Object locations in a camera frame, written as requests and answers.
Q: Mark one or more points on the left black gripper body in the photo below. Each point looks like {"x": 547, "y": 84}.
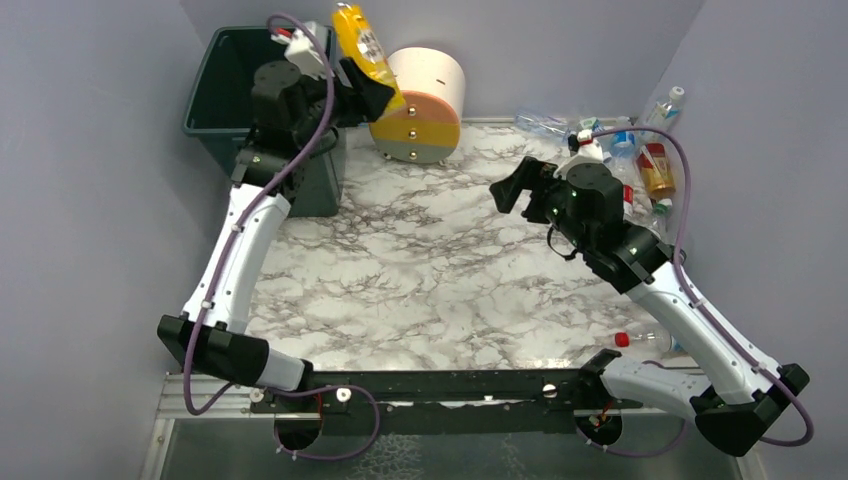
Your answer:
{"x": 354, "y": 88}

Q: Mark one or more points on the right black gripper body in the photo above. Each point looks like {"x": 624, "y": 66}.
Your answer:
{"x": 530, "y": 188}

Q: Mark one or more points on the yellow drink bottle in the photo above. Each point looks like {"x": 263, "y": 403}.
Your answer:
{"x": 358, "y": 40}

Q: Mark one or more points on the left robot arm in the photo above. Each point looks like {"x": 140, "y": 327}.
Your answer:
{"x": 208, "y": 336}

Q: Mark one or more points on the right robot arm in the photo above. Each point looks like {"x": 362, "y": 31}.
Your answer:
{"x": 740, "y": 391}

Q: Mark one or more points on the dark green plastic bin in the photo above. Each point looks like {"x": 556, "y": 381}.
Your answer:
{"x": 219, "y": 114}

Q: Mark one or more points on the round pastel drawer cabinet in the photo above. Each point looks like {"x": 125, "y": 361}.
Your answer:
{"x": 427, "y": 129}

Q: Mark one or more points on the blue cap clear bottle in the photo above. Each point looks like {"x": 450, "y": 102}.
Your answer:
{"x": 621, "y": 146}

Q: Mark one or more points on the amber tea bottle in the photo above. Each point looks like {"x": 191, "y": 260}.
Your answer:
{"x": 655, "y": 171}

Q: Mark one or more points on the clear bottle at back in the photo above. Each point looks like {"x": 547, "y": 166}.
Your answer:
{"x": 543, "y": 125}

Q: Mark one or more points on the green label water bottle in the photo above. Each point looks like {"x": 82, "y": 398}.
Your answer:
{"x": 662, "y": 208}

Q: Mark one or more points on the small red cap bottle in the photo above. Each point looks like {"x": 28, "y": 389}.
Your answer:
{"x": 659, "y": 341}

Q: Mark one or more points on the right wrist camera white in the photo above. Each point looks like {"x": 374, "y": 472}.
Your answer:
{"x": 583, "y": 148}

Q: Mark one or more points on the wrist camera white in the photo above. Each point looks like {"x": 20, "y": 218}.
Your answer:
{"x": 583, "y": 148}
{"x": 300, "y": 51}

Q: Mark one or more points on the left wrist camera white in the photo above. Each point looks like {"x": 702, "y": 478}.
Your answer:
{"x": 300, "y": 51}

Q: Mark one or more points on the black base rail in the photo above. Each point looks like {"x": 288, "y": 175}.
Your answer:
{"x": 433, "y": 421}

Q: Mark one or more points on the aluminium frame rail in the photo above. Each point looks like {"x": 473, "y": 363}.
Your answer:
{"x": 199, "y": 396}

